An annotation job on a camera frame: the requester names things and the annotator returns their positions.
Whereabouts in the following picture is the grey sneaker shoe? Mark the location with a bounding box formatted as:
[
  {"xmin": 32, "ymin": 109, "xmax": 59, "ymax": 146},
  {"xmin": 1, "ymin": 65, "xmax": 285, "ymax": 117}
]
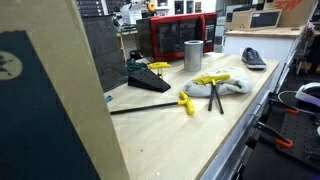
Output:
[{"xmin": 241, "ymin": 47, "xmax": 268, "ymax": 70}]

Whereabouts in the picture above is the cardboard box with red print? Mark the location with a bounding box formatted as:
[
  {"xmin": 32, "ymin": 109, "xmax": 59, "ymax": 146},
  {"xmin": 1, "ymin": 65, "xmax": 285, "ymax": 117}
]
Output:
[{"xmin": 264, "ymin": 0, "xmax": 318, "ymax": 28}]

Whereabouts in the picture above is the grey metal counter base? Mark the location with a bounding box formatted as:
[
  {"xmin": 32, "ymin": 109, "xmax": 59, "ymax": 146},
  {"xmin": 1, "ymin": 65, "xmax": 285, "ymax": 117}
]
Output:
[{"xmin": 199, "ymin": 66, "xmax": 282, "ymax": 180}]

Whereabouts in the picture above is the white robot device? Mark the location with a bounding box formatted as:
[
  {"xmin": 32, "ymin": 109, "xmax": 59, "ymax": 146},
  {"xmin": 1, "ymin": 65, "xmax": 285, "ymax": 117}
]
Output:
[{"xmin": 294, "ymin": 82, "xmax": 320, "ymax": 108}]

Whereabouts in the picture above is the red black microwave oven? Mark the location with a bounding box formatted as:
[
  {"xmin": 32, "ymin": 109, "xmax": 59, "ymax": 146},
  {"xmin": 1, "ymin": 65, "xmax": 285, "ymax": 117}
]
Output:
[{"xmin": 135, "ymin": 12, "xmax": 218, "ymax": 63}]

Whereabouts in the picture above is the teal coiled cable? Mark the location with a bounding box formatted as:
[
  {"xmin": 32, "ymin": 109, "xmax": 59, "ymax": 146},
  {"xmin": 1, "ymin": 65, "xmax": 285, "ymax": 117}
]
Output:
[{"xmin": 125, "ymin": 59, "xmax": 149, "ymax": 76}]

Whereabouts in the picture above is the orange handled black clamp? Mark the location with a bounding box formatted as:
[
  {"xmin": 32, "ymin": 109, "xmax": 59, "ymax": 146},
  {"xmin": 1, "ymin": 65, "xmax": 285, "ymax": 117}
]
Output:
[
  {"xmin": 256, "ymin": 121, "xmax": 294, "ymax": 150},
  {"xmin": 269, "ymin": 99, "xmax": 301, "ymax": 116}
]

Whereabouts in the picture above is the grey metal cylinder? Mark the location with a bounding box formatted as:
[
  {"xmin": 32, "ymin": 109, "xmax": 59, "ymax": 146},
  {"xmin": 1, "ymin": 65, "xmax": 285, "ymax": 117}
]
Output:
[{"xmin": 183, "ymin": 39, "xmax": 205, "ymax": 73}]

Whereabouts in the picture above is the black drawer rack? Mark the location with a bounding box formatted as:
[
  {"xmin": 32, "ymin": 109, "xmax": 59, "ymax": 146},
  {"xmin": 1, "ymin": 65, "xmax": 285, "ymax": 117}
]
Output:
[{"xmin": 75, "ymin": 0, "xmax": 105, "ymax": 18}]

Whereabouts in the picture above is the black pegboard plate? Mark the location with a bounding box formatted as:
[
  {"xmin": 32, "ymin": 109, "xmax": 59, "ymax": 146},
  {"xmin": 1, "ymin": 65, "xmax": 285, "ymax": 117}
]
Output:
[{"xmin": 275, "ymin": 108, "xmax": 320, "ymax": 171}]

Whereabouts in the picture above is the white cable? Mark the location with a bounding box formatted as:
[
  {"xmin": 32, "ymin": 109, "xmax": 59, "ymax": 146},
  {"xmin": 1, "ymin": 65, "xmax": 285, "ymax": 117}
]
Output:
[{"xmin": 277, "ymin": 89, "xmax": 301, "ymax": 111}]

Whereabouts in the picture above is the white background machine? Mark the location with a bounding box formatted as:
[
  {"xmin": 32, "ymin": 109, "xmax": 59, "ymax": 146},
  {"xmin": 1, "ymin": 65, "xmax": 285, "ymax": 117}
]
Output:
[{"xmin": 119, "ymin": 1, "xmax": 144, "ymax": 26}]

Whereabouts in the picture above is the small yellow handle piece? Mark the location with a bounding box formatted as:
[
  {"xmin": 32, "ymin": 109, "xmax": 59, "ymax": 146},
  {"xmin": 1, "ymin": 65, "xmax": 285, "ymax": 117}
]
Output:
[{"xmin": 155, "ymin": 61, "xmax": 172, "ymax": 78}]

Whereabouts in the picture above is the black mesh panel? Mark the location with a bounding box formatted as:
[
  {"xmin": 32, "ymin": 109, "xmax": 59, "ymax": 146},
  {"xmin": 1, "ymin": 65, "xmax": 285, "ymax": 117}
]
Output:
[{"xmin": 81, "ymin": 14, "xmax": 130, "ymax": 93}]

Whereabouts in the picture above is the long yellow T-handle hex wrench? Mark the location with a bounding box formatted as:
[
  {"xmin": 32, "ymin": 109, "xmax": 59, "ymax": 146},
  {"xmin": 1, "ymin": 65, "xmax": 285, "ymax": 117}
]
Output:
[{"xmin": 109, "ymin": 90, "xmax": 196, "ymax": 117}]

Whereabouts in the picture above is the black wedge wrench stand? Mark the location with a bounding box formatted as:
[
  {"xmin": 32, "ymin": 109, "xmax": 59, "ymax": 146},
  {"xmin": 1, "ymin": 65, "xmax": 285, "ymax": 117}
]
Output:
[{"xmin": 127, "ymin": 68, "xmax": 172, "ymax": 94}]

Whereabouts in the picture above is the white cabinet with wooden top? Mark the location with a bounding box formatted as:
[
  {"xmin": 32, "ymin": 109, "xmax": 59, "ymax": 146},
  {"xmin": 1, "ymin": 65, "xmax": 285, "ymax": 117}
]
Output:
[{"xmin": 223, "ymin": 25, "xmax": 306, "ymax": 93}]

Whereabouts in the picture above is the cardboard box with black panel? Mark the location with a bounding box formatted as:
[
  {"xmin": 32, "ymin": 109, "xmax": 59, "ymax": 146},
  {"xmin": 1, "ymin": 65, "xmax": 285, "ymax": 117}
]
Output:
[{"xmin": 230, "ymin": 8, "xmax": 283, "ymax": 32}]

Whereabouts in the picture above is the large brown cardboard box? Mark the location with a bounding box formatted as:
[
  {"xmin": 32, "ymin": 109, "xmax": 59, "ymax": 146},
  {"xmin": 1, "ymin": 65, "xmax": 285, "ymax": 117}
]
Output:
[{"xmin": 0, "ymin": 0, "xmax": 131, "ymax": 180}]

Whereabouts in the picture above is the grey cloth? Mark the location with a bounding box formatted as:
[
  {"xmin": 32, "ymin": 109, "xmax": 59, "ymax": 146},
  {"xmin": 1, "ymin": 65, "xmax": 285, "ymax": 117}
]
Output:
[{"xmin": 182, "ymin": 66, "xmax": 254, "ymax": 98}]

